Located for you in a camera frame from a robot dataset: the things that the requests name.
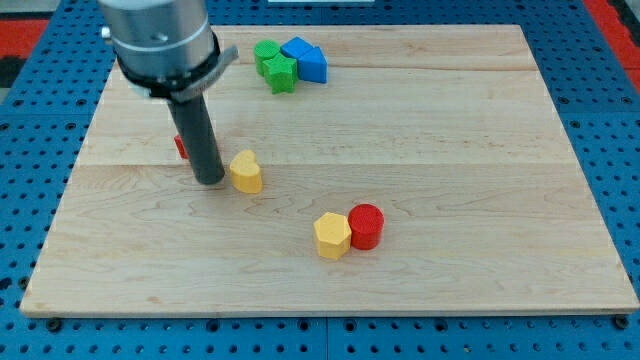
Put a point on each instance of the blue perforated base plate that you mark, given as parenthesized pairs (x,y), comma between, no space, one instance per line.
(48,111)

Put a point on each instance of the wooden board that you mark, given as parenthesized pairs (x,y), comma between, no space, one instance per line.
(449,130)

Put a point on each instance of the yellow hexagon block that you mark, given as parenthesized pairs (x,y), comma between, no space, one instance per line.
(332,235)

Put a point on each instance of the green cylinder block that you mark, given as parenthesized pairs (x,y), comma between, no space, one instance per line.
(264,50)

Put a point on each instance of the blue triangle block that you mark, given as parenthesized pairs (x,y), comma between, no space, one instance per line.
(313,66)

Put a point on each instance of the red star block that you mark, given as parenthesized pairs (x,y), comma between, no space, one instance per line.
(180,147)

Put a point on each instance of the blue cube block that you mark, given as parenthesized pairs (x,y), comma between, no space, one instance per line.
(296,47)

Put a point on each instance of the yellow heart block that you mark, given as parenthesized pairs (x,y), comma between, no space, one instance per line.
(246,173)

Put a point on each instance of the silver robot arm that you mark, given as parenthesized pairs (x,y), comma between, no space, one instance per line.
(166,47)

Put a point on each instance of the red cylinder block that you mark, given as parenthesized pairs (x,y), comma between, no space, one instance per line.
(367,223)

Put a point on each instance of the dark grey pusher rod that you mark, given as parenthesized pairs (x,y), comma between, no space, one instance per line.
(194,126)

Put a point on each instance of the green star block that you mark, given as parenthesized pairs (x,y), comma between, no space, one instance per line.
(281,73)

